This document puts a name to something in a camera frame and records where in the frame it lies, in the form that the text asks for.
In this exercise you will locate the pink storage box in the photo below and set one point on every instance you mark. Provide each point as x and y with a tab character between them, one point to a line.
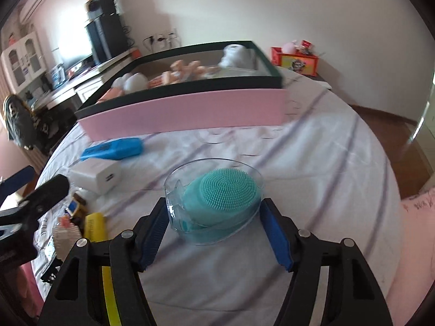
190	112

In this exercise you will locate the white wall socket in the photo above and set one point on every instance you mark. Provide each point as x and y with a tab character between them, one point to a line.
170	35

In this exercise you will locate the pink block toy house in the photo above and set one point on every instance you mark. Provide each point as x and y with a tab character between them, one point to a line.
163	78

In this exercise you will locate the black computer tower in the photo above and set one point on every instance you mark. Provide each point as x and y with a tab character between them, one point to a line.
105	40

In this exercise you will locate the red toy box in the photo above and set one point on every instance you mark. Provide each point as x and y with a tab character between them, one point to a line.
295	62

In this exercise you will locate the black speaker stack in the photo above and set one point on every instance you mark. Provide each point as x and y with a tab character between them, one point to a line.
102	5

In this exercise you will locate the computer monitor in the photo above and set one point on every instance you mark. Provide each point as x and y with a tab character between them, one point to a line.
73	51

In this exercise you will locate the white hutch cabinet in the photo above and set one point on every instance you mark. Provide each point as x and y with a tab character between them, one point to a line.
22	61

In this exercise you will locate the round table with striped cloth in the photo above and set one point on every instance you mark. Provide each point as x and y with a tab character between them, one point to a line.
306	176

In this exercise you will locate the pink wallet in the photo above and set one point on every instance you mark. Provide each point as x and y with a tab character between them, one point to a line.
112	94

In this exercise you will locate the blue highlighter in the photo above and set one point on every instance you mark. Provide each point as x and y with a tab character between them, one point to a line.
115	148

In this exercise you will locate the white charger plug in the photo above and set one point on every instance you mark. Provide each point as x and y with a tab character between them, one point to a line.
91	175

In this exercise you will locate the red white card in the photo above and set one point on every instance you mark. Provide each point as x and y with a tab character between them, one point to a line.
306	44

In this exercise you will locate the white block toy cat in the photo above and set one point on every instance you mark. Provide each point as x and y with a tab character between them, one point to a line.
66	241

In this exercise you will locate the blue perfume bottle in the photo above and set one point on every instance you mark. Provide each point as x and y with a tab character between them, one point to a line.
73	207

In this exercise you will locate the white desk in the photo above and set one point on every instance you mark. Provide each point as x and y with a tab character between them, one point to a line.
86	91

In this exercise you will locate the teal facial brush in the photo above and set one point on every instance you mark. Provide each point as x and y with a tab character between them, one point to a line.
221	193

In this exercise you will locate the white toy camera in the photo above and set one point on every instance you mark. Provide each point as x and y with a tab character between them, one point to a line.
234	56

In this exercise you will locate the black hair clip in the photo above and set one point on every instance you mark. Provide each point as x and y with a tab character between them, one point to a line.
51	273

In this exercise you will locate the pink fleece blanket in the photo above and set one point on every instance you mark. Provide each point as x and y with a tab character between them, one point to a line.
27	295

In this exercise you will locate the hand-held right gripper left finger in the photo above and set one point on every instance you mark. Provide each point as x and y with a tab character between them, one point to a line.
154	234

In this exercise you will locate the dark printed jacket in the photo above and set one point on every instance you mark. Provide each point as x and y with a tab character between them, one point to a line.
18	119

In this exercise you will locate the pink plush toy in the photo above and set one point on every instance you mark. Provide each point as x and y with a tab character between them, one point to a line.
289	46

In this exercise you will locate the blue box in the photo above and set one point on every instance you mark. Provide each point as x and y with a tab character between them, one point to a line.
57	74

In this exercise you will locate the yellow highlighter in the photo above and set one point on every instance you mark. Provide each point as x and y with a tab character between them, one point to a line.
95	227

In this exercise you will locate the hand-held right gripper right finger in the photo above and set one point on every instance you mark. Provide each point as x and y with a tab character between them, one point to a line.
277	234

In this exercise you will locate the baby doll figure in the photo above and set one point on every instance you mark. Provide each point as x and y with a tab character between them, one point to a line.
190	68

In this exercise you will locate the black office chair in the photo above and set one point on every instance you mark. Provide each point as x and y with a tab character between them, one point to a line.
51	125

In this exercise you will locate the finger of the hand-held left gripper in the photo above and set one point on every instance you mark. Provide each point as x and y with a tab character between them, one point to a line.
51	188
17	180

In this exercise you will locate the white plush figure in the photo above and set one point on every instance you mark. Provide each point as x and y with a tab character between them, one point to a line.
119	83

